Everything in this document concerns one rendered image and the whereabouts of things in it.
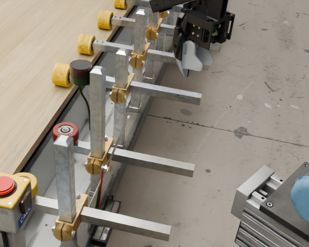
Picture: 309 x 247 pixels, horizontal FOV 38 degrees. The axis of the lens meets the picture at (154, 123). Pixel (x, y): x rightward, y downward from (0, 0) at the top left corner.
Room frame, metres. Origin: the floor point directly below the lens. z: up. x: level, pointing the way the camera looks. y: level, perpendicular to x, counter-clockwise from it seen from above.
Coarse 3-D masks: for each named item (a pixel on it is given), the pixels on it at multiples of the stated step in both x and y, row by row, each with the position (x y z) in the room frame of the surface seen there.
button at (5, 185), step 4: (0, 176) 0.53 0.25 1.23; (4, 176) 0.53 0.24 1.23; (0, 180) 0.52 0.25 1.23; (4, 180) 0.52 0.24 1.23; (8, 180) 0.52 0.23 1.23; (12, 180) 0.53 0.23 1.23; (0, 184) 0.51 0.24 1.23; (4, 184) 0.51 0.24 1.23; (8, 184) 0.51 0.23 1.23; (12, 184) 0.52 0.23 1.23; (0, 188) 0.50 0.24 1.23; (4, 188) 0.50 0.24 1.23; (8, 188) 0.50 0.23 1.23; (12, 188) 0.51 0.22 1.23; (0, 192) 0.50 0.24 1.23; (4, 192) 0.50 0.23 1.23; (8, 192) 0.50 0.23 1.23
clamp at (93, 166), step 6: (108, 138) 1.10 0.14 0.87; (108, 144) 1.07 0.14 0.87; (108, 150) 1.05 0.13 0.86; (90, 156) 1.00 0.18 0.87; (90, 162) 0.98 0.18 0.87; (96, 162) 0.98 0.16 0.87; (102, 162) 0.99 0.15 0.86; (90, 168) 0.97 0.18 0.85; (96, 168) 0.97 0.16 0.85; (96, 174) 0.97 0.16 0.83
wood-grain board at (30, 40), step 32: (0, 0) 2.02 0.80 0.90; (32, 0) 2.06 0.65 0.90; (64, 0) 2.10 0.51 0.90; (96, 0) 2.14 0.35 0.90; (0, 32) 1.69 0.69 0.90; (32, 32) 1.72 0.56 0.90; (64, 32) 1.75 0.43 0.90; (96, 32) 1.78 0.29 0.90; (0, 64) 1.43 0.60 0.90; (32, 64) 1.46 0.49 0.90; (0, 96) 1.23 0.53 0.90; (32, 96) 1.25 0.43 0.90; (64, 96) 1.27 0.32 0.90; (0, 128) 1.06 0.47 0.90; (32, 128) 1.07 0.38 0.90; (0, 160) 0.91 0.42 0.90
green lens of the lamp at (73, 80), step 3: (72, 78) 1.00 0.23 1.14; (75, 78) 1.00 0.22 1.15; (78, 78) 1.00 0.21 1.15; (81, 78) 1.00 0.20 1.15; (84, 78) 1.00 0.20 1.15; (87, 78) 1.00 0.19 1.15; (72, 81) 1.00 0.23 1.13; (75, 81) 1.00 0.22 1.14; (78, 81) 1.00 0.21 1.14; (81, 81) 1.00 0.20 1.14; (84, 81) 1.00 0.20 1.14; (87, 81) 1.00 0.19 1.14; (75, 84) 1.00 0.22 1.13; (78, 84) 1.00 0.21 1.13; (81, 84) 1.00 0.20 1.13; (84, 84) 1.00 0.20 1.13; (87, 84) 1.00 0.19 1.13
